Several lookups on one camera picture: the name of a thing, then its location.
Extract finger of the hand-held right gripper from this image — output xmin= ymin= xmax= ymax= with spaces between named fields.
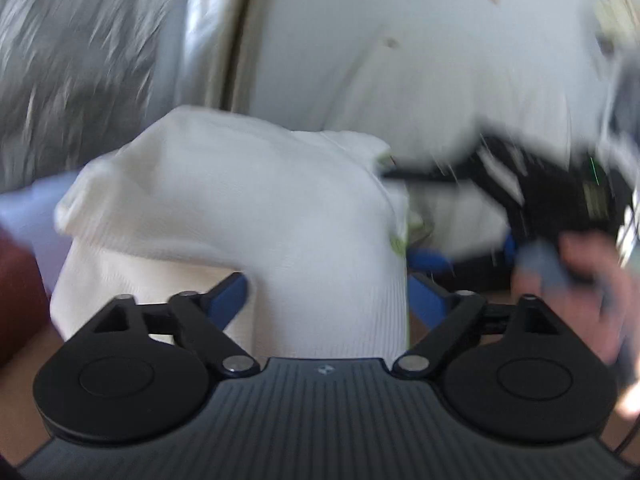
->
xmin=406 ymin=234 xmax=518 ymax=275
xmin=379 ymin=159 xmax=483 ymax=187

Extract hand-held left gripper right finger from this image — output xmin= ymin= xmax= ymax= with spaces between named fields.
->
xmin=391 ymin=272 xmax=562 ymax=378

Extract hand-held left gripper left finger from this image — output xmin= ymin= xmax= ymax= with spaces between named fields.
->
xmin=91 ymin=271 xmax=262 ymax=379

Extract white knit garment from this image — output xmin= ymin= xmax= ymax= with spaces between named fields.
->
xmin=49 ymin=104 xmax=437 ymax=362

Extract person's right hand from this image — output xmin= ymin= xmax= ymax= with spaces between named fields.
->
xmin=512 ymin=234 xmax=640 ymax=418

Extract cream pillow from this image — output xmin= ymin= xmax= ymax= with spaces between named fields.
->
xmin=247 ymin=0 xmax=608 ymax=261

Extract maroon cloth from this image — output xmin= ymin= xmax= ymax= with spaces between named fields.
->
xmin=0 ymin=222 xmax=53 ymax=368

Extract silver crinkled curtain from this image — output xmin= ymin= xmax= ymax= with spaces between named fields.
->
xmin=0 ymin=0 xmax=261 ymax=196

